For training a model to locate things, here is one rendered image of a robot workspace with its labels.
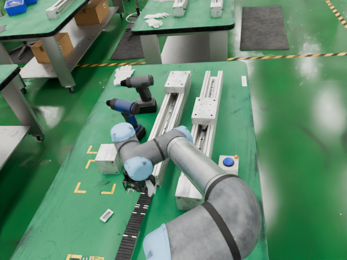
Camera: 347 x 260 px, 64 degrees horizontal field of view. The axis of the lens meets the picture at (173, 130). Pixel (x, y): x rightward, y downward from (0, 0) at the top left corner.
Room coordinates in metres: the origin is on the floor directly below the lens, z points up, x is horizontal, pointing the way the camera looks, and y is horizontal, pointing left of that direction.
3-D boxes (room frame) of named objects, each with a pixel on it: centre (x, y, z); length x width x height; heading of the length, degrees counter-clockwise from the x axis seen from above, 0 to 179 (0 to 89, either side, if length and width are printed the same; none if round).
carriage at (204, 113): (1.05, -0.17, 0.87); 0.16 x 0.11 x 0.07; 161
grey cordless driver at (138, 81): (1.28, 0.16, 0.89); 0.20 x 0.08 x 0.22; 83
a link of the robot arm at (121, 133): (0.67, 0.16, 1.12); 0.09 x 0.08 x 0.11; 19
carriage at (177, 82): (1.35, -0.07, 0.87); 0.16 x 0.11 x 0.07; 161
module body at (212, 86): (1.05, -0.17, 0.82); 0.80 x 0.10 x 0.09; 161
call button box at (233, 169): (0.75, -0.19, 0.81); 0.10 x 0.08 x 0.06; 71
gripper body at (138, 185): (0.66, 0.16, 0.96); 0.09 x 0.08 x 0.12; 162
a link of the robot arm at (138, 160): (0.58, 0.11, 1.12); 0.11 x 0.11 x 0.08; 19
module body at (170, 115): (1.11, 0.01, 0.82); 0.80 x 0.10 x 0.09; 161
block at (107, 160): (0.89, 0.29, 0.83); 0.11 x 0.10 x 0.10; 78
